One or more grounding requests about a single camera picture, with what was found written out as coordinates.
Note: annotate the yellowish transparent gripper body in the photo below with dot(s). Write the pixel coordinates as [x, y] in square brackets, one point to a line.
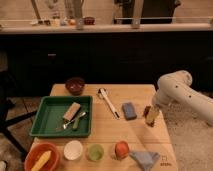
[152, 115]

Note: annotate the green plastic cup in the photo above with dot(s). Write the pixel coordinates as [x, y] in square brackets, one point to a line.
[95, 152]

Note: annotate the tan wooden block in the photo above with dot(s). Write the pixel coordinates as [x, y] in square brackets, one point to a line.
[70, 113]

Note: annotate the silver fork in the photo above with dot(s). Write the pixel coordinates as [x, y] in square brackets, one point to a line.
[64, 126]

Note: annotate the dark red bowl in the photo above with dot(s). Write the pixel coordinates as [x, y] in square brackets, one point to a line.
[75, 85]

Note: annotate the red bowl on counter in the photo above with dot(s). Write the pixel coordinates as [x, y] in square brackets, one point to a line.
[89, 20]

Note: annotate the yellow corn cob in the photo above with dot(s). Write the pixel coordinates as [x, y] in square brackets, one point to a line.
[41, 161]

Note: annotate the white small bowl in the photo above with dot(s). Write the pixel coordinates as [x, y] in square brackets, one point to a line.
[73, 150]

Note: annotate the dark red grape bunch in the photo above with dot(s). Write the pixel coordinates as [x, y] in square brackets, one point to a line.
[145, 114]

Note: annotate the green handled utensil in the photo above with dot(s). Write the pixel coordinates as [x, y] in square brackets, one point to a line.
[75, 125]

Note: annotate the blue grey cloth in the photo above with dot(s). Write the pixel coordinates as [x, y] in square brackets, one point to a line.
[145, 159]

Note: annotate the orange plastic bowl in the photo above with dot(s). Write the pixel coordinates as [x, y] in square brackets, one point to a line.
[37, 151]

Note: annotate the orange fruit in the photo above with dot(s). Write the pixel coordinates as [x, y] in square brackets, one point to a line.
[121, 150]

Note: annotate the blue sponge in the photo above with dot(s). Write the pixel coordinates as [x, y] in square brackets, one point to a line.
[129, 111]

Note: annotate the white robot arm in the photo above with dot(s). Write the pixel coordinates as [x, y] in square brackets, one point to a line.
[176, 86]

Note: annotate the green plastic tray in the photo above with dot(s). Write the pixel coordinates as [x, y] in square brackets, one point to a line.
[49, 117]

